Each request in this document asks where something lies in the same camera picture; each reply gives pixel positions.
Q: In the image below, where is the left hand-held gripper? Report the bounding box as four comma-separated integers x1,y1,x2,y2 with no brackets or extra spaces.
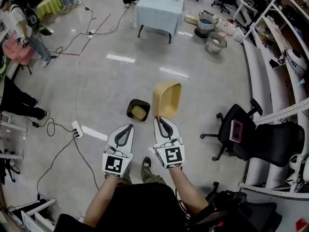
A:
102,124,135,178

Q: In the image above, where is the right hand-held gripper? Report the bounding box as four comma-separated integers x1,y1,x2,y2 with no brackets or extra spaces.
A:
154,116,185,170

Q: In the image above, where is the black waste bin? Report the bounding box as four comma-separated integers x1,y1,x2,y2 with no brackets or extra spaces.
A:
126,99,151,123

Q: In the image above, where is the person's left forearm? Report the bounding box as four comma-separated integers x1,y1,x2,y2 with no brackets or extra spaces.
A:
84,175,123,227

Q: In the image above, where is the person's right forearm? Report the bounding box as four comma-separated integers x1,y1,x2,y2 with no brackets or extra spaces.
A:
169,167,210,215

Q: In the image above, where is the person's right leg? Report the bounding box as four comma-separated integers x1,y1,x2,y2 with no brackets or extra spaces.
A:
140,156,168,185

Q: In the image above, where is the pink black box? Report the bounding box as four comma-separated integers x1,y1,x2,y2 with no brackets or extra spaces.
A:
230,119,243,144

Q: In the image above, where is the person's torso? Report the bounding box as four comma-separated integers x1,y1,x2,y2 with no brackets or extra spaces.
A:
96,183,189,232

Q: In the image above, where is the black-legged table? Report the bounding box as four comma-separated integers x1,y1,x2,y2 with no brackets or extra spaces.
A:
138,24,172,44

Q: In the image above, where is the white framed table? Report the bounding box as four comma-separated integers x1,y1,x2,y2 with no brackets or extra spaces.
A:
20,198,57,232

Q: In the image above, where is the grey mesh basket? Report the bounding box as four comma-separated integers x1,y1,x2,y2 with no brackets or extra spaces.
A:
204,31,227,55

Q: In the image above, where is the white desk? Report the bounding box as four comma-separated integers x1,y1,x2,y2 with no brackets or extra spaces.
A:
233,0,258,25
0,112,28,160

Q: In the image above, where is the white metal shelf rack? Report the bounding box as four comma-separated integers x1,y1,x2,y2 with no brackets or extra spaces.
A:
238,0,309,202

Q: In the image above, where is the cream storage box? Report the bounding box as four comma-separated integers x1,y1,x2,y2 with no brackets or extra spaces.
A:
184,13,201,25

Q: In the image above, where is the table with light blue cloth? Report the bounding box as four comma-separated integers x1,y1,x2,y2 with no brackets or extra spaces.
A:
132,0,185,37

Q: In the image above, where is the white plastic bag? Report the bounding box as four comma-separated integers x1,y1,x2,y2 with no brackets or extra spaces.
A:
217,19,244,42

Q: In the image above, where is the black leaning board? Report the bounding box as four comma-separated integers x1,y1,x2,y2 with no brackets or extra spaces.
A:
38,23,54,37

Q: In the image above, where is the pink cloth covered chair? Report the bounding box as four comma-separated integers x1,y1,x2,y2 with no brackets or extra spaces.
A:
2,36,36,66

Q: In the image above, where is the yellow-green cloth covered table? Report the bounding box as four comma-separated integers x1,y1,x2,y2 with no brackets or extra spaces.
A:
36,0,64,21

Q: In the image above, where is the black backpack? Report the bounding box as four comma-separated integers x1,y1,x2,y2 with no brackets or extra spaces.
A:
23,5,41,29

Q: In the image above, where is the small red object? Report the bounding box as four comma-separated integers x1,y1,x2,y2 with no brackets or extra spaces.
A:
295,218,309,232

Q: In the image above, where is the black power cable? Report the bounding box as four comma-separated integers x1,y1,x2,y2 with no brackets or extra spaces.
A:
36,135,78,201
23,116,76,137
49,32,90,58
73,138,100,191

